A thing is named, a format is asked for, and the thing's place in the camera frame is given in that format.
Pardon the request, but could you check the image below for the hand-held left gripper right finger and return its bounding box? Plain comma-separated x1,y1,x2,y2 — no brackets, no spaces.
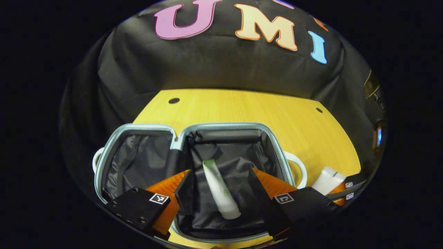
247,167,342,242

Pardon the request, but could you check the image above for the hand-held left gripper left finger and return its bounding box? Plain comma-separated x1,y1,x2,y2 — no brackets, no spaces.
105,169,195,241

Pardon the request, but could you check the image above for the white skincare box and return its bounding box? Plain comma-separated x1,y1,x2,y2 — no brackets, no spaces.
310,167,347,196

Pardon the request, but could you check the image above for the white green skincare tube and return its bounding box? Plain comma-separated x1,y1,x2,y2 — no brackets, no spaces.
202,159,242,220

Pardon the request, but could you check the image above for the pale blue suitcase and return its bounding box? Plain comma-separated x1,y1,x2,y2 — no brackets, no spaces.
92,122,308,244

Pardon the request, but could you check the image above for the blue lit device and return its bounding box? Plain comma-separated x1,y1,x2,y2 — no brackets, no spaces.
372,122,383,150

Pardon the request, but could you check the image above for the brown object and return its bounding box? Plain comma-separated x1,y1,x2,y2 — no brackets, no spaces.
363,70,381,100

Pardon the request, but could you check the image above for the black backdrop cloth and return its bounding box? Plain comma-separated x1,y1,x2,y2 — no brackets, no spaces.
59,0,387,208

